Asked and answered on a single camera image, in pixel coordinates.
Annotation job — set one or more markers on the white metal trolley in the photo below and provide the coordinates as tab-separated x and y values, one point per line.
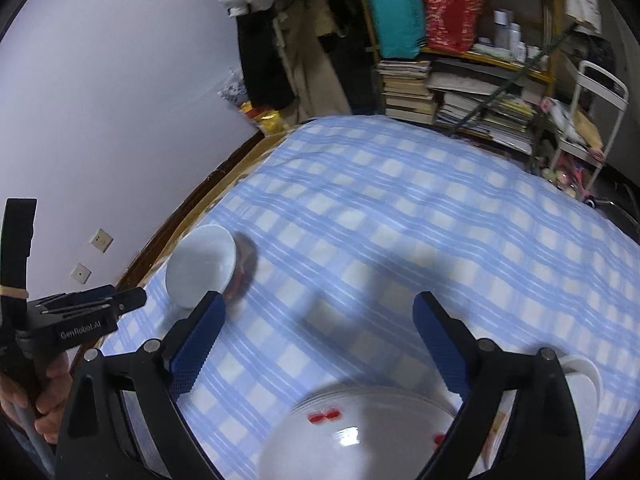
590	125

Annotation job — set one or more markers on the person's left hand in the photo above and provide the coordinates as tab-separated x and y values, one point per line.
50	385

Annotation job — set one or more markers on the teal bag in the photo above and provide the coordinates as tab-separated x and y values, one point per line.
397	20

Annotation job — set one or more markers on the stack of old books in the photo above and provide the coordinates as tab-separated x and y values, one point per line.
405	92

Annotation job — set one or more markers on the black hanging clothes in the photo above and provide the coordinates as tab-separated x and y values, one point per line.
262	65

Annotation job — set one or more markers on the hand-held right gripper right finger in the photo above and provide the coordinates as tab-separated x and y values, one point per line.
440	345

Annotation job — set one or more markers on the large cherry print plate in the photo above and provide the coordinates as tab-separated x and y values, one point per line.
360	450

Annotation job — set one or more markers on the pile of magazines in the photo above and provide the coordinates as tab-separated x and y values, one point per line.
490	115

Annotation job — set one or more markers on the red patterned bag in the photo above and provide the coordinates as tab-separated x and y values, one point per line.
452	17

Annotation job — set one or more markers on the white bowl with red emblem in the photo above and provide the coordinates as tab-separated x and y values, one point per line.
582	400

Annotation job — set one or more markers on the yellow plastic bag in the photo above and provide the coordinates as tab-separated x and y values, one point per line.
267	121

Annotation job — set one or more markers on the white wall socket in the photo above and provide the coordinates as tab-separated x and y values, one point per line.
102	240
80	273

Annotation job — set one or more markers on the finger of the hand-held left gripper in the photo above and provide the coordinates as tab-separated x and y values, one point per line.
92	294
130	301

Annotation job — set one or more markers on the white bottles on shelf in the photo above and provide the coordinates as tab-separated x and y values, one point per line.
512	37

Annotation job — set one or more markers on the wooden bed frame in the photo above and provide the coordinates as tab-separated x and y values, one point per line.
200	195

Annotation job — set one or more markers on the blue checked cloth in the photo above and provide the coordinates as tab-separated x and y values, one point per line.
400	240

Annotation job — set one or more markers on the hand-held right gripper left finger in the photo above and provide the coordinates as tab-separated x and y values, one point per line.
197	347

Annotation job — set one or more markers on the beige hanging trousers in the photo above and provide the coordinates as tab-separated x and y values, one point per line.
315	60

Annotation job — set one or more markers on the small red bowl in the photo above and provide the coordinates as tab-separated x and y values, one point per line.
200	265

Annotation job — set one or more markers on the wooden shelf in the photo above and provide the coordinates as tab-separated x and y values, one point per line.
500	60

